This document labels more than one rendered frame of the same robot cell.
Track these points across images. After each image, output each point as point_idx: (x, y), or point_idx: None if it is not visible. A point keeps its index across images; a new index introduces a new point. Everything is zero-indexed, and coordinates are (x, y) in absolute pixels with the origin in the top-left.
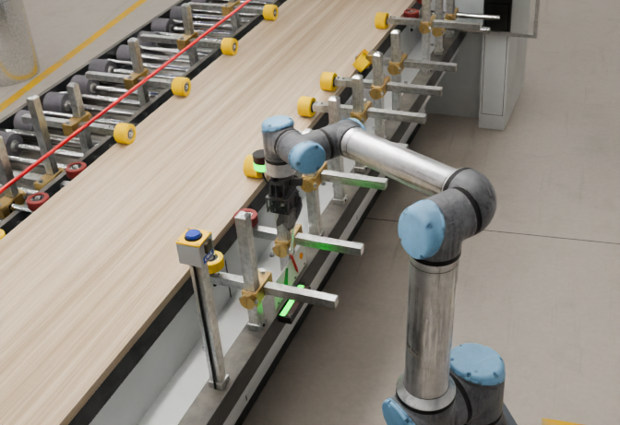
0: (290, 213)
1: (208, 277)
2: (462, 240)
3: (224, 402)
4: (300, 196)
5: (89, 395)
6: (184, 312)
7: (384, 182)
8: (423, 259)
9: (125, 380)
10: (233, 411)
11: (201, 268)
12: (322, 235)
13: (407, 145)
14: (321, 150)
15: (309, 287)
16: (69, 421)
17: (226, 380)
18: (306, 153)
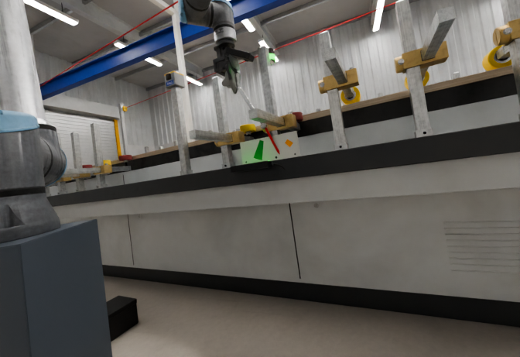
0: (216, 70)
1: (176, 98)
2: None
3: (174, 179)
4: (228, 60)
5: (171, 149)
6: (234, 153)
7: (323, 50)
8: None
9: (189, 159)
10: (198, 207)
11: (171, 91)
12: (340, 145)
13: (448, 6)
14: None
15: (265, 161)
16: (161, 152)
17: (183, 172)
18: (178, 5)
